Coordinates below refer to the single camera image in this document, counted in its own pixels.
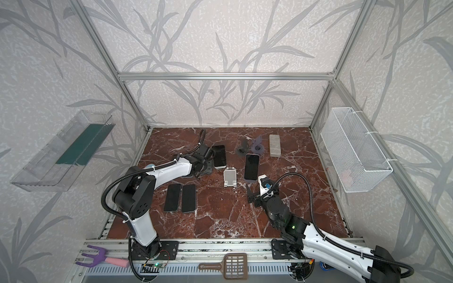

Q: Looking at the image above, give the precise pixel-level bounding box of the purple pink toy rake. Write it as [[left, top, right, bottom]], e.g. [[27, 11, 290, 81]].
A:
[[75, 245, 130, 268]]

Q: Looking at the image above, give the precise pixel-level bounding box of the white phone stand centre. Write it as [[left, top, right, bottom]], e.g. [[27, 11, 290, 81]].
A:
[[224, 167, 237, 187]]

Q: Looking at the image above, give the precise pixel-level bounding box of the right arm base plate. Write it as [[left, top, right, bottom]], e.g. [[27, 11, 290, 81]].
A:
[[270, 239, 294, 260]]

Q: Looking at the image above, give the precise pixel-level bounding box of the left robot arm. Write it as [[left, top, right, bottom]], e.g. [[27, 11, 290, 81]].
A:
[[100, 143, 213, 248]]

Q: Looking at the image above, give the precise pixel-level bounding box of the green circuit board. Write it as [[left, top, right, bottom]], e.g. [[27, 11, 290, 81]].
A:
[[142, 262, 167, 272]]

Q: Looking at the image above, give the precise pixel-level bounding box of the white wire mesh basket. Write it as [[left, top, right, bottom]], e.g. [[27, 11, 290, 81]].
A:
[[321, 107, 393, 193]]

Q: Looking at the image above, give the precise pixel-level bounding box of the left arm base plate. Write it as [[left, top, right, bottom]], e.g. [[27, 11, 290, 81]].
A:
[[129, 239, 179, 261]]

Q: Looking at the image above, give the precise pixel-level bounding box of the clear plastic wall shelf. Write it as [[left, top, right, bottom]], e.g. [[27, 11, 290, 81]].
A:
[[11, 110, 115, 192]]

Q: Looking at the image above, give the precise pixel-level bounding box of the grey rectangular block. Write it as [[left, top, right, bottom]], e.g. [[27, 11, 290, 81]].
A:
[[269, 134, 281, 158]]

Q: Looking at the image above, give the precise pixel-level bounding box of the brown plastic spatula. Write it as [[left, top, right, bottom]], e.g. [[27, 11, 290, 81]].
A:
[[198, 253, 248, 279]]

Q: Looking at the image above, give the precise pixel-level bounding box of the dark grey round phone stand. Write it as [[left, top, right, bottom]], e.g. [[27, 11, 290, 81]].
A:
[[251, 136, 264, 155]]

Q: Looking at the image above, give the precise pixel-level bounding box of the grey angled phone stand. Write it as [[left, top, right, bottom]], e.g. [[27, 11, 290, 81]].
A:
[[235, 139, 250, 157]]

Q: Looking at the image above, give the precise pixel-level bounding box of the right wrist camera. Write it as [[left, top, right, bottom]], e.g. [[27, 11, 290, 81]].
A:
[[258, 175, 274, 196]]

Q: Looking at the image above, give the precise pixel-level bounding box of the purple edged phone right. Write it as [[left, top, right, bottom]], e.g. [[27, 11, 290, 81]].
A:
[[244, 154, 260, 182]]

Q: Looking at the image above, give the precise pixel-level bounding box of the blue black device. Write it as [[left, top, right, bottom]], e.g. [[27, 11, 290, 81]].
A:
[[319, 262, 332, 271]]

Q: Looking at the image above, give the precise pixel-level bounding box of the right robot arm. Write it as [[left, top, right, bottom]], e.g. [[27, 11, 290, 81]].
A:
[[253, 172, 415, 283]]

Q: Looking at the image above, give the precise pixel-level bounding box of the black phone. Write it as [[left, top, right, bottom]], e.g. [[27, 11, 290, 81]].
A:
[[212, 145, 227, 169], [164, 184, 182, 212], [181, 185, 197, 213]]

